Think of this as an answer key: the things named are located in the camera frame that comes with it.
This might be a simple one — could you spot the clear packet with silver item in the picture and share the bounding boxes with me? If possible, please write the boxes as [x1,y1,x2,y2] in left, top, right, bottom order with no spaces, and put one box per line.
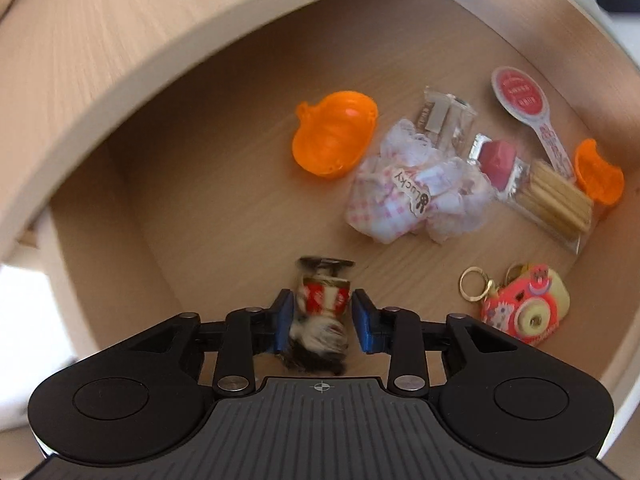
[415,86,475,153]

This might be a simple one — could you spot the large orange plastic pumpkin shell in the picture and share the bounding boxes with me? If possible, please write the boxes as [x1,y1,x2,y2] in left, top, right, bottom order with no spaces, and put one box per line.
[292,90,378,178]

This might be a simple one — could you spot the red white candy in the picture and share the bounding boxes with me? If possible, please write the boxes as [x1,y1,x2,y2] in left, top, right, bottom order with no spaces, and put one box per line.
[285,255,357,376]

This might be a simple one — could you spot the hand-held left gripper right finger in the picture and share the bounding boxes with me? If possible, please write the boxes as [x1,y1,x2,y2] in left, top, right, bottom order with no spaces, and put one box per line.
[351,287,521,395]

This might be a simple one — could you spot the round red paddle-shaped snack packet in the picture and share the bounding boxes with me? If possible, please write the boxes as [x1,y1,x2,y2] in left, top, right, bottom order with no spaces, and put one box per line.
[491,66,575,181]

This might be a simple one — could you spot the biscuit sticks packet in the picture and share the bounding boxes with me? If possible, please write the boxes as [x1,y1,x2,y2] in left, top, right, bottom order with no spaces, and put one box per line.
[502,159,596,256]

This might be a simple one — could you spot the small orange plastic pumpkin shell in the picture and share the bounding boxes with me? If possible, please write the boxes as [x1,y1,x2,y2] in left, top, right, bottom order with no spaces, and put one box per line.
[573,138,625,206]

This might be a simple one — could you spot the pink toy camera keychain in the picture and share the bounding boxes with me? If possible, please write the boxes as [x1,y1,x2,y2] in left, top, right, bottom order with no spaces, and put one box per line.
[459,262,571,347]

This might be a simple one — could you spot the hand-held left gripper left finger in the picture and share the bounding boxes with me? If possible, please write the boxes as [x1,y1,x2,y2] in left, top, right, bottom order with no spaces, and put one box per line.
[120,287,296,395]

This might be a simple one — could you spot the pink checkered lace cloth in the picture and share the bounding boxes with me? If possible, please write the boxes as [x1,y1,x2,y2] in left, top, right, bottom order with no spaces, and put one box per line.
[344,117,496,246]

